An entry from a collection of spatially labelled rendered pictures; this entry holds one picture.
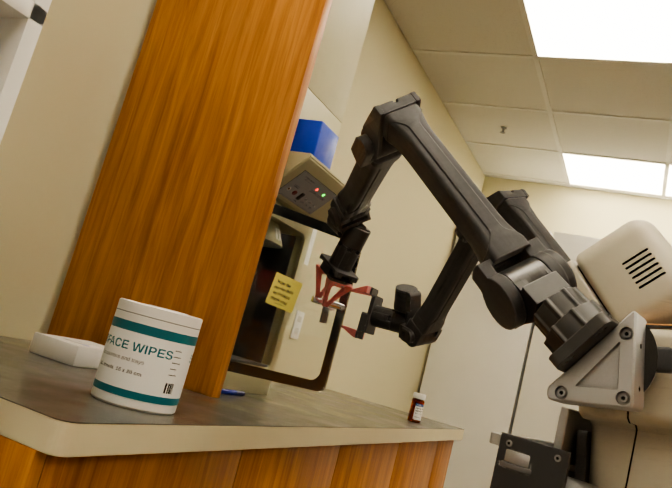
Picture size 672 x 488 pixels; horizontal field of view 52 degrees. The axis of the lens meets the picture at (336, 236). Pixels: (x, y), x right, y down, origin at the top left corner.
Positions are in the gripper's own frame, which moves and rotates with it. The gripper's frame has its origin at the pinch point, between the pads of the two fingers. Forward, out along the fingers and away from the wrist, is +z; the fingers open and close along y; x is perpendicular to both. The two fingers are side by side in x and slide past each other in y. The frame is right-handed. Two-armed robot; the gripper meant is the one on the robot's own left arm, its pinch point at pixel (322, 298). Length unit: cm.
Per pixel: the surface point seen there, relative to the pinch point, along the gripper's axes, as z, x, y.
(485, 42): -88, 107, -146
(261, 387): 31.2, 0.9, -8.0
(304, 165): -26.2, -14.7, -10.0
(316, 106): -38, -8, -33
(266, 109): -33.8, -26.8, -15.1
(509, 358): 64, 243, -157
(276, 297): 4.1, -9.7, -3.0
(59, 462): 5, -61, 62
